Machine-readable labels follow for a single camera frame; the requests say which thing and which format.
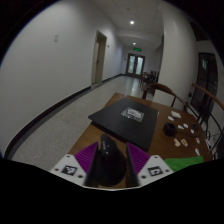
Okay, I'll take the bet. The small black box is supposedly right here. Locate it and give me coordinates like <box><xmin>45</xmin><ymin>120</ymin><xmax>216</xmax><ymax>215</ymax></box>
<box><xmin>163</xmin><ymin>122</ymin><xmax>178</xmax><ymax>137</ymax></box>

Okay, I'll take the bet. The dark wooden chair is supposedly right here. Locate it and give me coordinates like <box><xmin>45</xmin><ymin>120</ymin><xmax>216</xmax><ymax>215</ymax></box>
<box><xmin>139</xmin><ymin>70</ymin><xmax>159</xmax><ymax>89</ymax></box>

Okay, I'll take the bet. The wooden side door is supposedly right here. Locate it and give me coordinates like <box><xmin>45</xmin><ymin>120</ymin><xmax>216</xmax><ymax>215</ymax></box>
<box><xmin>91</xmin><ymin>30</ymin><xmax>108</xmax><ymax>86</ymax></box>

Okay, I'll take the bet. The dark framed window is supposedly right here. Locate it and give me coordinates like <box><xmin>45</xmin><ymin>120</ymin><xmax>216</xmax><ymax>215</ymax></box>
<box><xmin>190</xmin><ymin>52</ymin><xmax>219</xmax><ymax>124</ymax></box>

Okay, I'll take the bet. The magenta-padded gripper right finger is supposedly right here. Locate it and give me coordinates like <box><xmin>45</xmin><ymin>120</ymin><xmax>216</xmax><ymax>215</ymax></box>
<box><xmin>125</xmin><ymin>142</ymin><xmax>175</xmax><ymax>188</ymax></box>

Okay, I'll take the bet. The clear plastic packet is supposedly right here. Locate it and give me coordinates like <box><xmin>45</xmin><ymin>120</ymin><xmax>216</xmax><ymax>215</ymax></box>
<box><xmin>120</xmin><ymin>106</ymin><xmax>145</xmax><ymax>123</ymax></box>

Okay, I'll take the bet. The black vertical computer mouse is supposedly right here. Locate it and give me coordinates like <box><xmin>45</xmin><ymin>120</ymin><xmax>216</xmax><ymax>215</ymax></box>
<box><xmin>89</xmin><ymin>133</ymin><xmax>128</xmax><ymax>188</ymax></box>

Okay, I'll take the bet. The wooden curved-back armchair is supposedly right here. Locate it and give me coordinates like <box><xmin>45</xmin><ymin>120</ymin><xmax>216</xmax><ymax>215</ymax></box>
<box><xmin>141</xmin><ymin>83</ymin><xmax>189</xmax><ymax>113</ymax></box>

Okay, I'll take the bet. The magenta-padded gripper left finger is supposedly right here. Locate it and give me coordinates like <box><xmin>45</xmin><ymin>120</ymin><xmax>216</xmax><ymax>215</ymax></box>
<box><xmin>49</xmin><ymin>141</ymin><xmax>100</xmax><ymax>188</ymax></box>

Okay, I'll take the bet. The green mouse pad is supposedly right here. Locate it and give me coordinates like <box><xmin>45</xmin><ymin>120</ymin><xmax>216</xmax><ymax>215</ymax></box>
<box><xmin>164</xmin><ymin>155</ymin><xmax>205</xmax><ymax>173</ymax></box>

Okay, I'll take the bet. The black flat square box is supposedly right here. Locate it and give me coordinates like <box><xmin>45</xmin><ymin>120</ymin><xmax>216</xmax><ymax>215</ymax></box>
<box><xmin>88</xmin><ymin>97</ymin><xmax>160</xmax><ymax>153</ymax></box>

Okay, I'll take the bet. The double glass door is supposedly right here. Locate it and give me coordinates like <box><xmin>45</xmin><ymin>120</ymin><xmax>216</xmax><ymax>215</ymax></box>
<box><xmin>125</xmin><ymin>53</ymin><xmax>146</xmax><ymax>78</ymax></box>

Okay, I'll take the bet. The white flat box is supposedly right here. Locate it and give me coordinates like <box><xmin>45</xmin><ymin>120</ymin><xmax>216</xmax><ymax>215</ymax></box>
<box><xmin>170</xmin><ymin>110</ymin><xmax>182</xmax><ymax>120</ymax></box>

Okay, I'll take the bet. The wood-topped black metal railing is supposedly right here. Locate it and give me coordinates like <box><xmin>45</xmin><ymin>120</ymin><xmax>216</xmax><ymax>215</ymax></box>
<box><xmin>188</xmin><ymin>82</ymin><xmax>224</xmax><ymax>158</ymax></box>

